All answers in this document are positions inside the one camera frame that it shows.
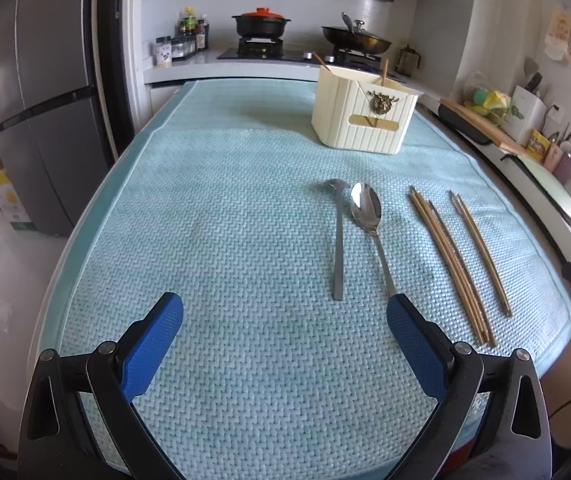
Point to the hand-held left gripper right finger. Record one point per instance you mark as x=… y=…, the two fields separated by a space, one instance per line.
x=415 y=350

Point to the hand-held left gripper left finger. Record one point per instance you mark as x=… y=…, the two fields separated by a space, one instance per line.
x=155 y=340

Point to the small steel spoon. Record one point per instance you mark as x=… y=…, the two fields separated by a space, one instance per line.
x=339 y=260

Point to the large steel spoon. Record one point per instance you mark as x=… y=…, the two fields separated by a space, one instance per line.
x=365 y=205

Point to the cream ribbed utensil holder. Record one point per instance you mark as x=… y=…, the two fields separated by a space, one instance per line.
x=345 y=102

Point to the pale green cutting board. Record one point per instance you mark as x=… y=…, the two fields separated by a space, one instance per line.
x=550 y=185

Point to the purple cup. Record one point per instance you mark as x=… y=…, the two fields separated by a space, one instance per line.
x=568 y=167

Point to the light blue woven mat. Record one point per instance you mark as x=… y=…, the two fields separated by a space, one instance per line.
x=215 y=235

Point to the pink cup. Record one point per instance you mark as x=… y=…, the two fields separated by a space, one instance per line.
x=553 y=157

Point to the yellow packet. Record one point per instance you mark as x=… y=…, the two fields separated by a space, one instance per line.
x=539 y=145

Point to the wooden cutting board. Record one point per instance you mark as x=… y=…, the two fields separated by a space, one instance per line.
x=495 y=132

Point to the white knife block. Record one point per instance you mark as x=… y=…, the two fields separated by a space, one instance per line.
x=528 y=110

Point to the black flat tray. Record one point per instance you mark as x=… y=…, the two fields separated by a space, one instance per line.
x=465 y=127

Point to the yellow green plastic bag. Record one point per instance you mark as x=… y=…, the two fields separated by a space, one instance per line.
x=488 y=100

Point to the cardboard box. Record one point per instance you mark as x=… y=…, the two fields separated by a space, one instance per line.
x=7 y=195

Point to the grey refrigerator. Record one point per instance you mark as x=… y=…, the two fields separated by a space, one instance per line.
x=40 y=110

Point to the cluster of sauce bottles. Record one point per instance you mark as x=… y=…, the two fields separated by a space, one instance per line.
x=195 y=30

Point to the black gas stove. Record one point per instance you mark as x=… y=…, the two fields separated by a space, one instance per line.
x=290 y=55

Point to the dark wok with lid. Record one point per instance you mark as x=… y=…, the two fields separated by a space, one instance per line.
x=355 y=37

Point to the black pot with orange lid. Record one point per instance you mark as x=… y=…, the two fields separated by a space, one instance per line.
x=260 y=22

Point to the white wall socket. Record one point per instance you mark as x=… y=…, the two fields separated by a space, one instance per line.
x=555 y=116

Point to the hanging wall towel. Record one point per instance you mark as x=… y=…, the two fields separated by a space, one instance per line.
x=560 y=35

